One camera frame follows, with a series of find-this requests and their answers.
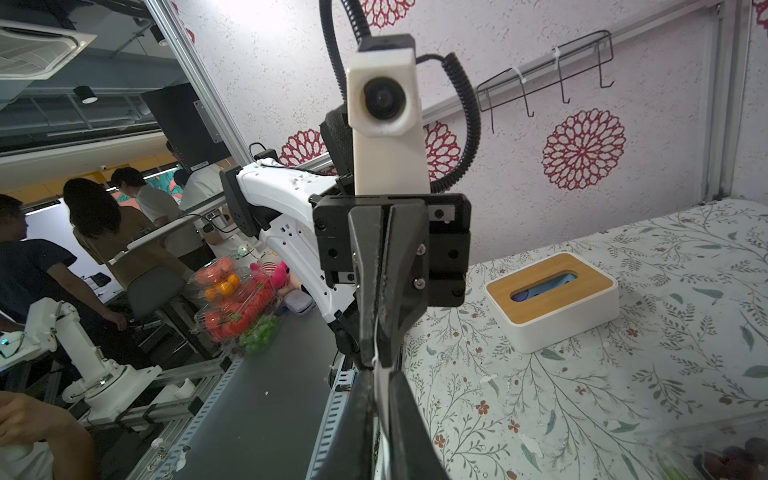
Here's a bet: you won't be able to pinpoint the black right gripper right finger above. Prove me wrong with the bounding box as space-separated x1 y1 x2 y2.
389 371 449 480

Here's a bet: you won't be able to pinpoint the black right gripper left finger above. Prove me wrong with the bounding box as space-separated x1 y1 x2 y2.
311 370 377 479

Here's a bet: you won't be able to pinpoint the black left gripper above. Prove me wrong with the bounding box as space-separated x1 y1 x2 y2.
311 193 471 369

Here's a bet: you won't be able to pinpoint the sticker label sheet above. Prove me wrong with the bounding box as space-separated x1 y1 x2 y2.
373 319 392 479

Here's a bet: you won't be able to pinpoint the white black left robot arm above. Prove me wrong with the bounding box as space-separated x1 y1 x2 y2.
222 107 471 369

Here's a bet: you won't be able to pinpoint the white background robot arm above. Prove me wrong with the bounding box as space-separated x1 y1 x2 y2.
1 298 194 427

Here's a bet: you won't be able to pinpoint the stacked fruit boxes background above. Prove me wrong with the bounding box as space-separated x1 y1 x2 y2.
190 257 288 354

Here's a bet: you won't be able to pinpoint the white wooden tissue box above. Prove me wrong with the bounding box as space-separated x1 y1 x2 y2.
484 252 619 354

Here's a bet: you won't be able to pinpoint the person in white shirt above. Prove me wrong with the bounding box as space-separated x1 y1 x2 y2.
110 166 217 271

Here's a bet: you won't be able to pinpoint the person in olive shirt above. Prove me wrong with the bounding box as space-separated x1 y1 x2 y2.
63 178 192 288

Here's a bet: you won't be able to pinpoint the clear box purple grapes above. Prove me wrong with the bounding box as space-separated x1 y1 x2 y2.
647 413 767 480

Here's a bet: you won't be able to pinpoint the person hand foreground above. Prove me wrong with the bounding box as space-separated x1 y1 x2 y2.
1 391 100 479

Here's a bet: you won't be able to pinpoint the person in dark shirt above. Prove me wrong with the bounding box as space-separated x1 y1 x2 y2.
1 195 135 364

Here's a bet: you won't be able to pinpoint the ceiling air conditioner unit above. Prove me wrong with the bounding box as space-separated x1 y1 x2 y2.
1 19 97 81

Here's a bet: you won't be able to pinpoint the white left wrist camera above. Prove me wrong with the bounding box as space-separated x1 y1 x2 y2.
346 34 430 195

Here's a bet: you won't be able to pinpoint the aluminium mounting rail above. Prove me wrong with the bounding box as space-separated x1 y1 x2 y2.
125 311 361 480

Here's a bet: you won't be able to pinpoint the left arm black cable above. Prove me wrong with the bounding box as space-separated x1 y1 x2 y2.
317 0 482 194

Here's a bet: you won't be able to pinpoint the black wire wall rack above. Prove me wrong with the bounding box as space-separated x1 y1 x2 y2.
475 29 615 122

